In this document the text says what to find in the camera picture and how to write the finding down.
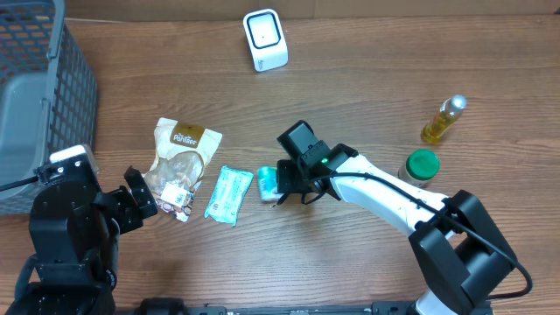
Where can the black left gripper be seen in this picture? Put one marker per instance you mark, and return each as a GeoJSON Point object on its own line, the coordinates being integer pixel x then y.
{"type": "Point", "coordinates": [121, 206]}

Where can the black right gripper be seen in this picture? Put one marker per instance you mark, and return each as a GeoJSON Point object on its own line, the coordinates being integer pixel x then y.
{"type": "Point", "coordinates": [290, 186]}

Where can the teal tissue pack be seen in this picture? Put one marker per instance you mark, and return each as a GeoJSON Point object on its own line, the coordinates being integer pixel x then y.
{"type": "Point", "coordinates": [267, 181]}

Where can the white green snack package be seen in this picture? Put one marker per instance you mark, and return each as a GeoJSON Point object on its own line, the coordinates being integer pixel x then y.
{"type": "Point", "coordinates": [229, 192]}

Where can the brown labelled food package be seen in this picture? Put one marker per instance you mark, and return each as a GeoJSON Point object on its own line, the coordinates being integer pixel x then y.
{"type": "Point", "coordinates": [183, 152]}

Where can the green lid white jar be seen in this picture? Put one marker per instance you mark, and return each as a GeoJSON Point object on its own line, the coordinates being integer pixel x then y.
{"type": "Point", "coordinates": [419, 168]}

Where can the yellow oil bottle silver cap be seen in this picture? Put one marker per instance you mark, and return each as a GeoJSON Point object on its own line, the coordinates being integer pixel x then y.
{"type": "Point", "coordinates": [450, 111]}

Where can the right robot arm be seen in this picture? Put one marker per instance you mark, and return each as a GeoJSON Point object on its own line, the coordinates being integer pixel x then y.
{"type": "Point", "coordinates": [461, 252]}

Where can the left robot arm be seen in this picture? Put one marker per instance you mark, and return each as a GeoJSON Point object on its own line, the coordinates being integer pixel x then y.
{"type": "Point", "coordinates": [75, 229]}

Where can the white barcode scanner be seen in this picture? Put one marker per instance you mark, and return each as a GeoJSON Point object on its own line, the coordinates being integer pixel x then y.
{"type": "Point", "coordinates": [266, 39]}

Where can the grey plastic mesh basket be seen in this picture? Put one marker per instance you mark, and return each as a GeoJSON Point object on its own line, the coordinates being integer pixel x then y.
{"type": "Point", "coordinates": [49, 94]}

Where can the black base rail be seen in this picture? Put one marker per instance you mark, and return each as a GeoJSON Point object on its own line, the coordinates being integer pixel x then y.
{"type": "Point", "coordinates": [176, 306]}

